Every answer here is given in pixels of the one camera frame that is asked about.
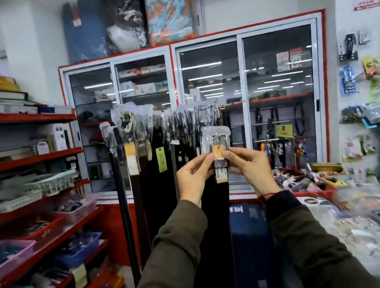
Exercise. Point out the person's left hand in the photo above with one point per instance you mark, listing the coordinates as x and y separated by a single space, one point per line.
191 184

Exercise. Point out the person's right hand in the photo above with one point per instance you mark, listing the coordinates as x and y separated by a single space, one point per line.
255 175

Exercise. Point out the person's left thumb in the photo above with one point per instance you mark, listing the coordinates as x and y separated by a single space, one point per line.
207 173

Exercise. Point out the person's right thumb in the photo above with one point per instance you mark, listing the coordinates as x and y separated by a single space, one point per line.
235 168

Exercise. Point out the black belt with buckle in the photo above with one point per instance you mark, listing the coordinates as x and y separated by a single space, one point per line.
218 152

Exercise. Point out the person's right forearm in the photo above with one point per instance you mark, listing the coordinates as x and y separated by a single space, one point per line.
312 251

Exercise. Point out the person's left forearm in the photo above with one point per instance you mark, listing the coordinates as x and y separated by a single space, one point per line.
174 266

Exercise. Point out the green belt tag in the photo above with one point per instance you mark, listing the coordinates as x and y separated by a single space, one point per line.
161 159

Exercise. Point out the row of hanging black belts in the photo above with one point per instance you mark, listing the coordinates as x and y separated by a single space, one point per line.
154 188

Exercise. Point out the yellow price sign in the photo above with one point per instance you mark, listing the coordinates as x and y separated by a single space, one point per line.
284 131

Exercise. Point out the red tray of small goods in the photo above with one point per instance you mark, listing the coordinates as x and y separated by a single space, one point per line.
303 183

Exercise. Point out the yellow belt tag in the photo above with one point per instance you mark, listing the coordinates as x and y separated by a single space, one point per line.
131 158

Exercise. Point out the navy hard suitcase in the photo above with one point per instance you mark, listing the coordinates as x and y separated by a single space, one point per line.
250 245

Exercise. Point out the glass door display cabinet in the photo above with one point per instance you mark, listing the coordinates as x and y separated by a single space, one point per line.
277 67

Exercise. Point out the pink plastic basket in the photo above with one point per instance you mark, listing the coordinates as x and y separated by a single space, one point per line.
78 209

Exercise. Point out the pile of bagged small goods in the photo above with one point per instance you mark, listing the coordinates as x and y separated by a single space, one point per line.
365 230

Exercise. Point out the blue plastic basket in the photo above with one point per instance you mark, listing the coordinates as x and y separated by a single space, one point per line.
78 249

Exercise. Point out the white mesh basket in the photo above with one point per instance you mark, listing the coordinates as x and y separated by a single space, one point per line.
54 182

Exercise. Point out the white appliance box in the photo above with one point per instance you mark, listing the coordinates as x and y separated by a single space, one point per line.
55 137

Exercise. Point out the orange blue patterned suitcase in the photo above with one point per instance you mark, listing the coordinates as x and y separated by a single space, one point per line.
168 9

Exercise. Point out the red plastic basket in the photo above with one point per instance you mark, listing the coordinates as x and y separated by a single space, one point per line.
44 227

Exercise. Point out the black white patterned suitcase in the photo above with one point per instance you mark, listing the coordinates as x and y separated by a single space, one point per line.
124 18

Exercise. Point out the white shallow tray basket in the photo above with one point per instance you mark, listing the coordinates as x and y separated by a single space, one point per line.
16 202

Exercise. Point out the red shelf unit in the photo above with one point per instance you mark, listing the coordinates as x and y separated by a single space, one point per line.
19 117

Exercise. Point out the purple plastic basket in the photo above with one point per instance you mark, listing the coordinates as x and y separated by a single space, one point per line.
6 258

